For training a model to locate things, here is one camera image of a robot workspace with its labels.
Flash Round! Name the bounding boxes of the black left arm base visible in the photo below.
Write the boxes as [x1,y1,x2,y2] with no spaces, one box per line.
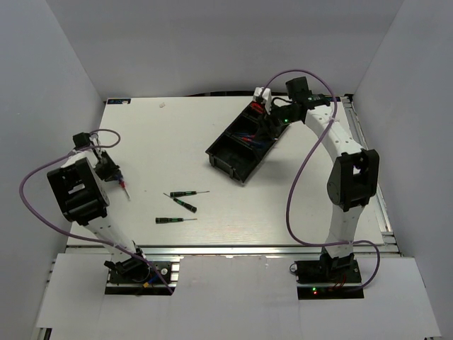
[104,258,175,296]

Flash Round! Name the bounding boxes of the blue table label left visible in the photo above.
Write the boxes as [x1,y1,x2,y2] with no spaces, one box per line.
[106,98,132,105]

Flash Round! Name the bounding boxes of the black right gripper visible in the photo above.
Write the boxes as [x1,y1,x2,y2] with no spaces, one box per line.
[253,101,300,142]

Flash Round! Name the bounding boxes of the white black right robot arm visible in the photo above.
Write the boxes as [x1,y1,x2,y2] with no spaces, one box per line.
[253,77,379,283]

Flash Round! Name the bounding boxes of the black three-compartment bin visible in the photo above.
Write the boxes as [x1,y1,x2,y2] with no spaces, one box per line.
[206,101,287,183]

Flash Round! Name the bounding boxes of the blue red screwdriver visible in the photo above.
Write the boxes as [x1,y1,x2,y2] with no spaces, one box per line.
[242,138,274,149]
[115,175,131,200]
[233,132,264,145]

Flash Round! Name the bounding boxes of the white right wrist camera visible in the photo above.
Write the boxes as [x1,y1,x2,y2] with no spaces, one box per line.
[253,87,272,114]

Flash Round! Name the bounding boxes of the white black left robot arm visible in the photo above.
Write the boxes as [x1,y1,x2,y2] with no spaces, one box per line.
[47,130,150,283]

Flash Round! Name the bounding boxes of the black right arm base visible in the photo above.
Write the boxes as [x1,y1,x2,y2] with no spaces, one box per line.
[289,252,365,300]

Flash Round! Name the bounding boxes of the green black precision screwdriver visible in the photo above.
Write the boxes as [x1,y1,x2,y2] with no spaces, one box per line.
[172,198,197,213]
[155,217,197,224]
[164,191,209,198]

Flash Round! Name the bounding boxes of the aluminium table edge rail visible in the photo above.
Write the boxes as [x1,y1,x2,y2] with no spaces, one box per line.
[341,94,399,253]

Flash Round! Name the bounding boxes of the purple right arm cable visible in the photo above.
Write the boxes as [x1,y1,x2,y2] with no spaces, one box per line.
[263,69,383,292]

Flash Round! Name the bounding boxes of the red black utility knife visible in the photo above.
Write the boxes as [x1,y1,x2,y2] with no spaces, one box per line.
[248,101,266,114]

